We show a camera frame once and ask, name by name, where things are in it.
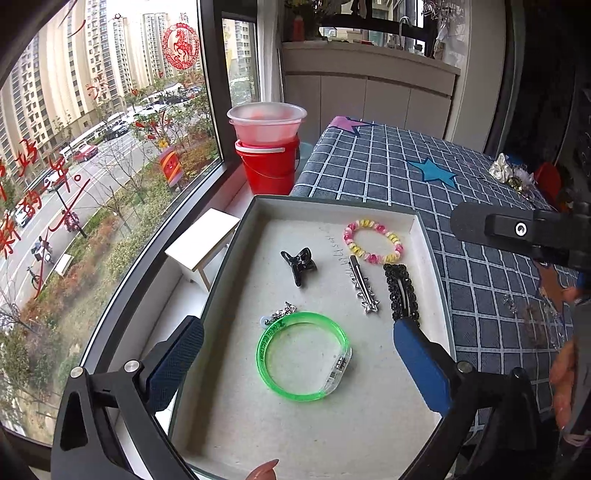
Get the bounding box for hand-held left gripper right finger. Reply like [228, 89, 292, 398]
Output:
[393, 318, 559, 480]

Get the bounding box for green translucent bangle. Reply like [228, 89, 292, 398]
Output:
[256, 312, 353, 404]

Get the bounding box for clear plastic bowl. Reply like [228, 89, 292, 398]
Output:
[226, 102, 308, 149]

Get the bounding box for silver spiked hair clip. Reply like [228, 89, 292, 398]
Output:
[348, 255, 382, 316]

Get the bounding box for clear bead bracelet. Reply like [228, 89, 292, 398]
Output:
[502, 290, 570, 348]

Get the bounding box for checked grey star tablecloth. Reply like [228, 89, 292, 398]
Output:
[290, 115, 580, 446]

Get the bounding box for red horse window decal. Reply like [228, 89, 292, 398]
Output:
[161, 23, 202, 71]

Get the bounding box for grey shallow tray box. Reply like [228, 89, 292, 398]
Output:
[167, 195, 457, 480]

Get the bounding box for hanging clothes peg rack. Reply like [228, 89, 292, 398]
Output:
[421, 0, 463, 62]

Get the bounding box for black rhinestone hair clip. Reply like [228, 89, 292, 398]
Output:
[383, 263, 421, 325]

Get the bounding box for pile of scrunchies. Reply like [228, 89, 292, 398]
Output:
[488, 152, 537, 195]

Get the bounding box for white sink cabinet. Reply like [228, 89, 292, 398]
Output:
[281, 41, 462, 140]

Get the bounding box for pink yellow bead bracelet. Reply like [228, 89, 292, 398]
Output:
[344, 218, 405, 265]

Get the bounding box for person's left hand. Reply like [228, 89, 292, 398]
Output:
[246, 458, 281, 480]

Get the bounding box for silver chain charm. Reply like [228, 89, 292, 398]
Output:
[260, 302, 297, 329]

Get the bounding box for black claw hair clip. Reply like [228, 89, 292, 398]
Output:
[280, 247, 319, 289]

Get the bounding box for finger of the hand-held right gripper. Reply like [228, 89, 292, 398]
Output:
[450, 198, 591, 271]

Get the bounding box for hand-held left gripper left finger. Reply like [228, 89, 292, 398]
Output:
[51, 315, 205, 480]

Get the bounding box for person's right hand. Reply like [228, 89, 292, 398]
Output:
[550, 340, 579, 431]

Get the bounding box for red plastic bucket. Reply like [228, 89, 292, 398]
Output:
[234, 138, 301, 196]

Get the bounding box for small white wooden stool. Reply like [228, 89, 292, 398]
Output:
[165, 208, 241, 293]

